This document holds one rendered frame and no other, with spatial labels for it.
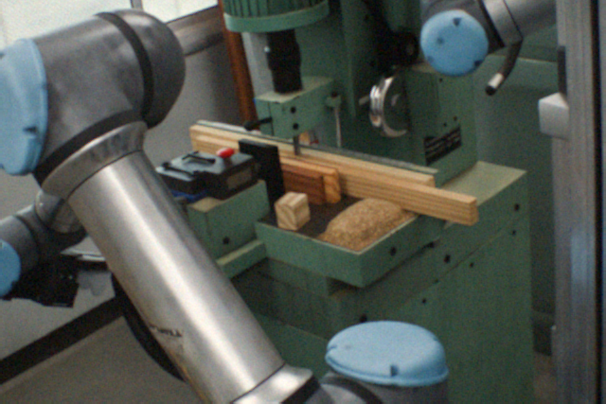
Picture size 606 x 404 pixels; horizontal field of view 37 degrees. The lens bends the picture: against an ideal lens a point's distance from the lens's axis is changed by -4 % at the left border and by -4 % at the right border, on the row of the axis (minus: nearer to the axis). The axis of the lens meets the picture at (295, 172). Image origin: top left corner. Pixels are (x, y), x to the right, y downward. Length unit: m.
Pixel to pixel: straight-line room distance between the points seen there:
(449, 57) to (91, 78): 0.43
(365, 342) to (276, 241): 0.63
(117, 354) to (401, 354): 2.18
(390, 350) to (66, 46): 0.42
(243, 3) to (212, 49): 1.73
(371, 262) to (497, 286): 0.51
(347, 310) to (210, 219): 0.26
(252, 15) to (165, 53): 0.62
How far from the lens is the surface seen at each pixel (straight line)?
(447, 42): 1.06
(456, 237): 1.71
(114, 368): 2.95
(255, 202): 1.54
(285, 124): 1.58
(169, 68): 0.91
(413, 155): 1.74
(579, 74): 0.77
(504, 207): 1.83
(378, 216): 1.45
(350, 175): 1.57
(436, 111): 1.62
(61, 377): 2.98
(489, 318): 1.88
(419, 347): 0.90
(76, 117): 0.83
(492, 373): 1.96
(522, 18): 1.08
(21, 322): 2.97
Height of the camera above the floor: 1.55
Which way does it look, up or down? 22 degrees down
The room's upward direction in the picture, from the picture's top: 9 degrees counter-clockwise
